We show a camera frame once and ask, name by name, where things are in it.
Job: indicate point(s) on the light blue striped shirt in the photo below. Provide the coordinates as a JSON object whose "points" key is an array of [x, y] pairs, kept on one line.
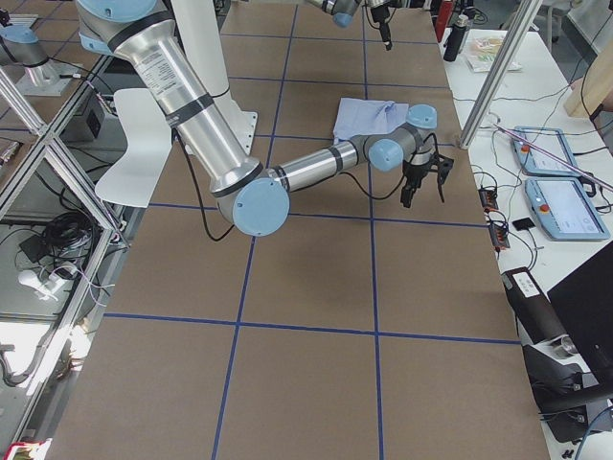
{"points": [[367, 117]]}

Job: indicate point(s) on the aluminium frame post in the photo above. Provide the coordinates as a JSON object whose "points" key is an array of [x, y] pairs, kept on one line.
{"points": [[513, 38]]}

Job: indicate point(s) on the blue teach pendant near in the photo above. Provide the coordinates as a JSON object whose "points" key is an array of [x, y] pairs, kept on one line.
{"points": [[563, 209]]}

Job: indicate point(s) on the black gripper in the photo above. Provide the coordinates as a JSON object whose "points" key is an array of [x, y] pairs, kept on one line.
{"points": [[415, 172], [381, 19]]}

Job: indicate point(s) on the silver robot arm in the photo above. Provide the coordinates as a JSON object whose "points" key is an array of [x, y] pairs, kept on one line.
{"points": [[175, 49], [343, 11]]}

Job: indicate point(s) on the black monitor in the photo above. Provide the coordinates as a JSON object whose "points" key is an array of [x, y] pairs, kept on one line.
{"points": [[583, 304]]}

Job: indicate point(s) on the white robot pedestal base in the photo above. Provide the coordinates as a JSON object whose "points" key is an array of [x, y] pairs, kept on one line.
{"points": [[199, 32]]}

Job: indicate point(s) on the white curved sheet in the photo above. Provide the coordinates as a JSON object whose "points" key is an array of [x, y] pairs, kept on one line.
{"points": [[131, 181]]}

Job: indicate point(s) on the black water bottle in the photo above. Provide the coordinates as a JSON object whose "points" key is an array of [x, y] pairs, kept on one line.
{"points": [[455, 38]]}

